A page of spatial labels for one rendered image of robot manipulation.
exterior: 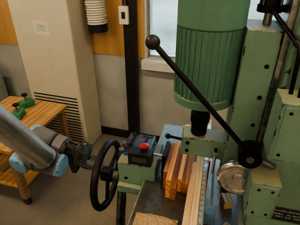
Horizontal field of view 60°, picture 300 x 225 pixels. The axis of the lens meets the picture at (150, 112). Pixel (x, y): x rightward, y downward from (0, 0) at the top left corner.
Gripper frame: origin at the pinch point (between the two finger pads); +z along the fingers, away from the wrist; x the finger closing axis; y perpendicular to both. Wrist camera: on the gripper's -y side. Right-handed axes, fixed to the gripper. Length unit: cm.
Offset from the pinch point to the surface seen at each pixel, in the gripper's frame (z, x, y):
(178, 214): 30, -29, 28
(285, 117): 37, -29, 70
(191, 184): 31.2, -19.9, 32.4
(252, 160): 39, -26, 54
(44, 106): -74, 78, -50
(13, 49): -142, 129, -44
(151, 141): 14.1, -8.6, 32.6
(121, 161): 7.5, -17.3, 26.0
